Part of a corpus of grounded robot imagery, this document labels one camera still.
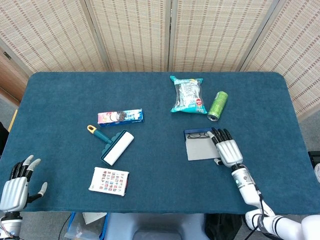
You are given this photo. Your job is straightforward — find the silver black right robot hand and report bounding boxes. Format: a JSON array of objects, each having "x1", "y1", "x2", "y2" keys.
[{"x1": 206, "y1": 128, "x2": 244, "y2": 168}]

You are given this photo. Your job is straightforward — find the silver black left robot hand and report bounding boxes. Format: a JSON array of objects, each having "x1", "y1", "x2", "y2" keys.
[{"x1": 0, "y1": 154, "x2": 48, "y2": 213}]

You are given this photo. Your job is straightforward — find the navy blue glasses case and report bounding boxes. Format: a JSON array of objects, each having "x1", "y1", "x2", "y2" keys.
[{"x1": 183, "y1": 127, "x2": 222, "y2": 162}]

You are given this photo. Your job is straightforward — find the black eyeglasses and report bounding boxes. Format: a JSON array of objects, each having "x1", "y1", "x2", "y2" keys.
[{"x1": 187, "y1": 133, "x2": 211, "y2": 140}]

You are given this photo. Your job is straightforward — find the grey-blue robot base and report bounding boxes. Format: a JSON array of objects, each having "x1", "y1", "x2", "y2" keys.
[{"x1": 103, "y1": 213, "x2": 210, "y2": 240}]

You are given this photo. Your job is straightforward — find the dark green plastic bin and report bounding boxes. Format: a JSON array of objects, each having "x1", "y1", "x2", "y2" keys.
[{"x1": 307, "y1": 150, "x2": 320, "y2": 166}]

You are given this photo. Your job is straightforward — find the white picture-printed card box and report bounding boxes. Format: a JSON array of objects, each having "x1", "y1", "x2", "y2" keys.
[{"x1": 88, "y1": 166, "x2": 130, "y2": 197}]

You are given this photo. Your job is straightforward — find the blue cookie box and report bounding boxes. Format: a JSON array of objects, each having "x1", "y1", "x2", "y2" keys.
[{"x1": 97, "y1": 108, "x2": 145, "y2": 128}]

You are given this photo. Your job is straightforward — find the green drink can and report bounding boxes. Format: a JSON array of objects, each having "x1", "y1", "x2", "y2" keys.
[{"x1": 207, "y1": 91, "x2": 229, "y2": 123}]

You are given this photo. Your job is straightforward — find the teal snack bag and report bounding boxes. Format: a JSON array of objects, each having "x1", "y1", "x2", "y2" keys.
[{"x1": 169, "y1": 75, "x2": 208, "y2": 115}]

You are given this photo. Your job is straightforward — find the yellow board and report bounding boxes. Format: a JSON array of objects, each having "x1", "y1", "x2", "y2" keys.
[{"x1": 7, "y1": 109, "x2": 19, "y2": 133}]

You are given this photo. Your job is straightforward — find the black bag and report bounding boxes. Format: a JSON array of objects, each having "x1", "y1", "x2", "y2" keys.
[{"x1": 204, "y1": 214, "x2": 247, "y2": 240}]

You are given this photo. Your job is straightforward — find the clear plastic bag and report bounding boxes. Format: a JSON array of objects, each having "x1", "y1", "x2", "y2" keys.
[{"x1": 64, "y1": 219, "x2": 101, "y2": 240}]

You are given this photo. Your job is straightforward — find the white spiral notebook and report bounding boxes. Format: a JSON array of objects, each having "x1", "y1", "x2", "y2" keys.
[{"x1": 82, "y1": 212, "x2": 108, "y2": 225}]

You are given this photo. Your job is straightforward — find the blue tablecloth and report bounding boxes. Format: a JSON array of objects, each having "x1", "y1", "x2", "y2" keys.
[{"x1": 0, "y1": 71, "x2": 317, "y2": 216}]

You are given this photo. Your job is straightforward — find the blue plastic crate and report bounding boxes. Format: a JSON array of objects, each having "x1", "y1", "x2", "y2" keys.
[{"x1": 64, "y1": 212, "x2": 110, "y2": 240}]

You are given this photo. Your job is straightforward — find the teal lint roller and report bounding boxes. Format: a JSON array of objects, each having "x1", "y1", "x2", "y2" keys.
[{"x1": 86, "y1": 124, "x2": 135, "y2": 167}]

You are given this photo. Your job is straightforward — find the brown wooden cabinet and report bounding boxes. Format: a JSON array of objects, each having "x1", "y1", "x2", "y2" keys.
[{"x1": 0, "y1": 48, "x2": 30, "y2": 106}]

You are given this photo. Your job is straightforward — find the woven bamboo screen panel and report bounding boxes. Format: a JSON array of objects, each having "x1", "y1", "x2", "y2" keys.
[
  {"x1": 238, "y1": 0, "x2": 320, "y2": 121},
  {"x1": 168, "y1": 0, "x2": 280, "y2": 73},
  {"x1": 84, "y1": 0, "x2": 173, "y2": 73},
  {"x1": 0, "y1": 0, "x2": 110, "y2": 76}
]

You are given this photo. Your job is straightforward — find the white cable bundle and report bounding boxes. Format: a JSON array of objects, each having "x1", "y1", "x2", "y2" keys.
[{"x1": 313, "y1": 163, "x2": 320, "y2": 185}]

